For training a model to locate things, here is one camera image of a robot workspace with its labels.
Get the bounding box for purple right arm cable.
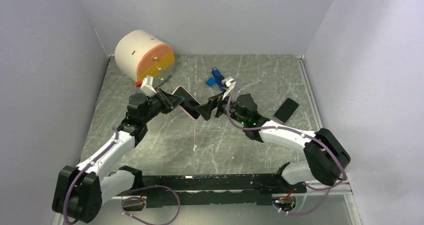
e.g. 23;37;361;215
225;81;348;217

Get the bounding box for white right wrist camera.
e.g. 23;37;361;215
221;76;237;101

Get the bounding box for round cream drawer cabinet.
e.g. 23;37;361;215
114;30;176;88

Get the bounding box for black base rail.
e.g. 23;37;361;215
133;173;307;208

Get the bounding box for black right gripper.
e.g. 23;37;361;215
194;90;247;126

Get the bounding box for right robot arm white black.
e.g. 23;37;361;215
195;94;351;193

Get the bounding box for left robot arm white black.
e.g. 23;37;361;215
52;88;184;225

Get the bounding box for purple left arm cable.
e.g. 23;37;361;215
62;127;181;225

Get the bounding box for blue and black gadget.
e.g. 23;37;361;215
211;67;225;92

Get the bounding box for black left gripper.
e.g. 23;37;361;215
141;87;185;124

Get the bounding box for pink phone case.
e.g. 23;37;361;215
171;85;202;121

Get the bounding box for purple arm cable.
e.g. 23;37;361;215
62;127;181;225
225;81;348;217

